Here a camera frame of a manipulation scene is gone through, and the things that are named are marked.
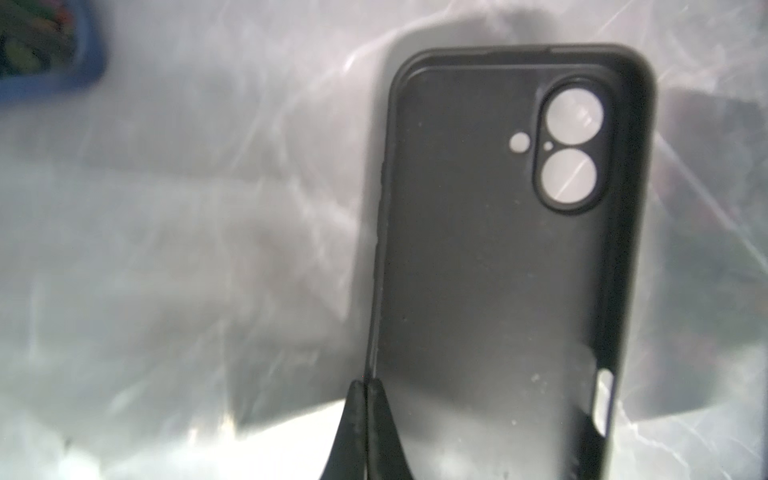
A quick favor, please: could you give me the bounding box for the black phone case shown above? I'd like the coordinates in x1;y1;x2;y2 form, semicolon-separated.
365;44;656;479

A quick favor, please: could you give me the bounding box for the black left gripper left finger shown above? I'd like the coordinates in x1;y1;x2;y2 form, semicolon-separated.
320;380;367;480

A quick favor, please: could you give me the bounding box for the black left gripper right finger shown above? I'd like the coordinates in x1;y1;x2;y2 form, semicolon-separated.
366;378;414;480

